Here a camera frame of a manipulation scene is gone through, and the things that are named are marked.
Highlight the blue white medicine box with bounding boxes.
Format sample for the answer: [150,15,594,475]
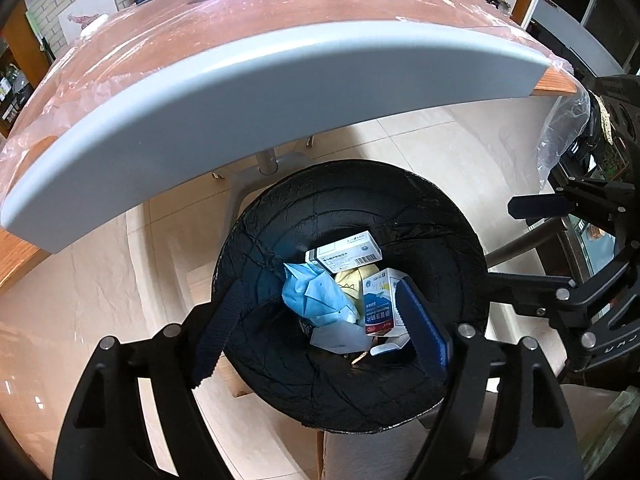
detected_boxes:
[362,268,408,338]

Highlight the translucent plastic box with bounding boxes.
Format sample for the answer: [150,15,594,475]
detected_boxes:
[310,321,372,356]

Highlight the yellow paper pouch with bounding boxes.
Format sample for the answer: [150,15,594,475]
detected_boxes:
[334,264,378,307]

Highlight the blue paper pouch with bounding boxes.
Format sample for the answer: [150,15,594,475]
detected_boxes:
[281,263,359,327]

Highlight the black trash bin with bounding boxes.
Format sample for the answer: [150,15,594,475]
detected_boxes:
[212,159,489,434]

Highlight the white oval mouse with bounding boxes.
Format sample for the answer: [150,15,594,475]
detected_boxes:
[80,14,110,38]

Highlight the clear plastic table cover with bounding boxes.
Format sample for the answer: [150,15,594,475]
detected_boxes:
[1,0,583,194]

